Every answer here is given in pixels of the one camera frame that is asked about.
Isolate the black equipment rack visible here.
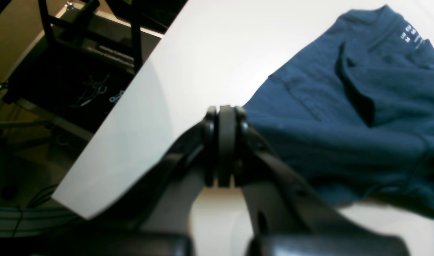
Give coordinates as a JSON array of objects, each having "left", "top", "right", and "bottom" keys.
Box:
[{"left": 0, "top": 0, "right": 186, "bottom": 141}]

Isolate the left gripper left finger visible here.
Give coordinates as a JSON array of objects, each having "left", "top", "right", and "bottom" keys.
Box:
[{"left": 89, "top": 107, "right": 217, "bottom": 246}]

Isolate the dark blue t-shirt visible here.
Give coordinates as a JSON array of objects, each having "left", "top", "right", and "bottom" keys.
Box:
[{"left": 244, "top": 5, "right": 434, "bottom": 218}]

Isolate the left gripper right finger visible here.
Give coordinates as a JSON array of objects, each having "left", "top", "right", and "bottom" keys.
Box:
[{"left": 235, "top": 106, "right": 409, "bottom": 256}]

